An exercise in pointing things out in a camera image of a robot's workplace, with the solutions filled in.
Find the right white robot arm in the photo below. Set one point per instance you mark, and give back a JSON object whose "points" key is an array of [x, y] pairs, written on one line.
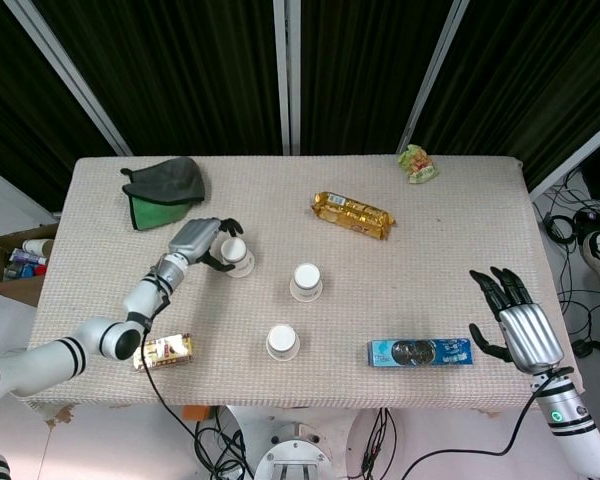
{"points": [[577, 430]]}

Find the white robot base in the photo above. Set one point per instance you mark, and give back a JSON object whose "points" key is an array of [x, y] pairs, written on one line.
{"points": [[290, 450]]}

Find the silver aluminium frame post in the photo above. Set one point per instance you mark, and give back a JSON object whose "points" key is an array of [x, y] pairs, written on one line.
{"points": [[430, 75], [70, 75], [575, 155], [285, 75]]}

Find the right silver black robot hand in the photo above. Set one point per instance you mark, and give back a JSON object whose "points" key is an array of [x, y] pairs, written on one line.
{"points": [[527, 330]]}

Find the gold biscuit package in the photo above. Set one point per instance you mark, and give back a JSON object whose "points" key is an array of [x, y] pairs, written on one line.
{"points": [[352, 215]]}

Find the orange block under table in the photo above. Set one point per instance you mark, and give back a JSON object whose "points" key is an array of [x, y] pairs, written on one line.
{"points": [[195, 413]]}

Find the purple tube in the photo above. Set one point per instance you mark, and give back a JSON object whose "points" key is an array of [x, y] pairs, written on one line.
{"points": [[27, 257]]}

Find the black curtain panel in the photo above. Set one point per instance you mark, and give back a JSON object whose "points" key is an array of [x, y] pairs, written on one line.
{"points": [[10, 90], [535, 75], [365, 75], [180, 75]]}

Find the blue cookie box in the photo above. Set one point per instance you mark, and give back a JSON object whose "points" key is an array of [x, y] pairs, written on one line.
{"points": [[420, 352]]}

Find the green crumpled snack bag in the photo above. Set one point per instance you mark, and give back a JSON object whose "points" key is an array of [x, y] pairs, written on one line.
{"points": [[417, 164]]}

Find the grey green folded cloth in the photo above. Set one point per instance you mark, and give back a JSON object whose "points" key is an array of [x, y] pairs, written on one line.
{"points": [[167, 187]]}

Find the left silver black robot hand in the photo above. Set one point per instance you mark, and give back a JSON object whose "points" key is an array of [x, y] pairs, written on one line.
{"points": [[195, 240]]}

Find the yellow red small carton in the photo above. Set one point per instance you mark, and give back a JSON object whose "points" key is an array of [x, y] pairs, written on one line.
{"points": [[170, 350]]}

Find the white cylindrical bottle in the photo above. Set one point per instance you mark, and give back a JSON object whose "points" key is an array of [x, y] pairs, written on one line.
{"points": [[36, 245]]}

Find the white paper cup blue stripe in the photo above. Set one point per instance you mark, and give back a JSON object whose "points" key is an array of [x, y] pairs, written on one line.
{"points": [[236, 252], [282, 342], [306, 281]]}

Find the brown cardboard box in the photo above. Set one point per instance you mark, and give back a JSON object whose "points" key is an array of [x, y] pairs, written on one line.
{"points": [[10, 292]]}

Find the beige woven tablecloth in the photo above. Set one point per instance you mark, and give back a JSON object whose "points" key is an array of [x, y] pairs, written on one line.
{"points": [[380, 300]]}

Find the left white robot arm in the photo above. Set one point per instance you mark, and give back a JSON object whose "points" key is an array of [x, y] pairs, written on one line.
{"points": [[45, 357]]}

